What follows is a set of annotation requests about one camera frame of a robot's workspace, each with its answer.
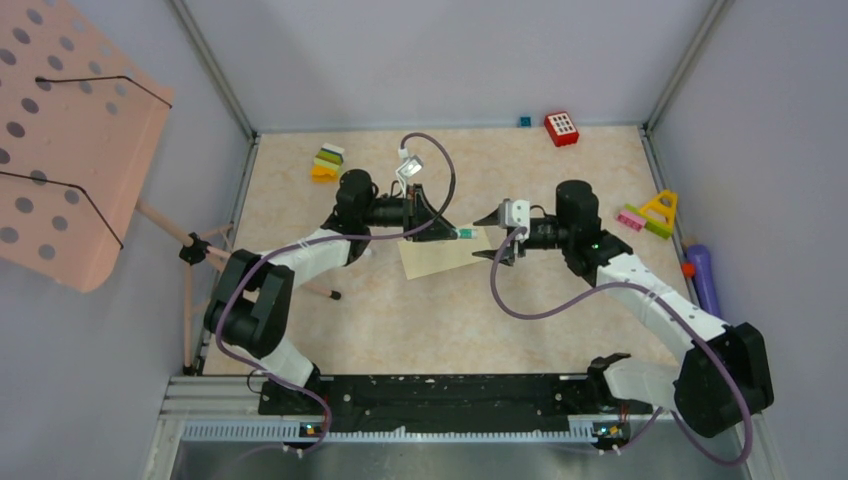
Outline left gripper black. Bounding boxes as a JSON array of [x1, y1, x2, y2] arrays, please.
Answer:
[[360, 183, 456, 242]]

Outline glue stick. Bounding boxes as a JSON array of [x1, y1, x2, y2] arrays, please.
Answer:
[[455, 228, 478, 240]]

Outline yellow envelope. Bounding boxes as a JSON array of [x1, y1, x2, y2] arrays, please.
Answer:
[[398, 224, 492, 280]]

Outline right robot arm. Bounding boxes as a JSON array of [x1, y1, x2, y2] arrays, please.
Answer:
[[476, 180, 774, 438]]

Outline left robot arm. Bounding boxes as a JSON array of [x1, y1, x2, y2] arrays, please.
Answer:
[[203, 169, 459, 414]]

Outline stacked colourful toy blocks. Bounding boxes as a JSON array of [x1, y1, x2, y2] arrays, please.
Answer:
[[310, 143, 345, 183]]

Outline red toy block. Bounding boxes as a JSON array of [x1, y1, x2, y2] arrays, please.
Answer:
[[543, 111, 580, 147]]

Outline pink small block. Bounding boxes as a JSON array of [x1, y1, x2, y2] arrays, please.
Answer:
[[616, 209, 647, 232]]

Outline yellow green toy block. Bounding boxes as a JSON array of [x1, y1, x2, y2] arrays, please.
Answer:
[[636, 190, 678, 239]]

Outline pink perforated music stand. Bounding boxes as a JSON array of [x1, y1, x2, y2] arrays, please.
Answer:
[[0, 0, 343, 372]]

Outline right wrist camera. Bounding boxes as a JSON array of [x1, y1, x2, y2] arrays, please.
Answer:
[[496, 199, 531, 229]]

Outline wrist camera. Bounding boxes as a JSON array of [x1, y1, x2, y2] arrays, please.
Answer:
[[496, 199, 531, 229], [395, 147, 423, 195]]

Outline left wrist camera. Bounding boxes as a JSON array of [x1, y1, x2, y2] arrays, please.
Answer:
[[395, 147, 423, 195]]

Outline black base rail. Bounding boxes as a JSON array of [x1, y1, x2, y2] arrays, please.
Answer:
[[158, 370, 763, 452]]

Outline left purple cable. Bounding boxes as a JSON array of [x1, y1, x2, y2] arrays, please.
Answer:
[[213, 132, 458, 458]]

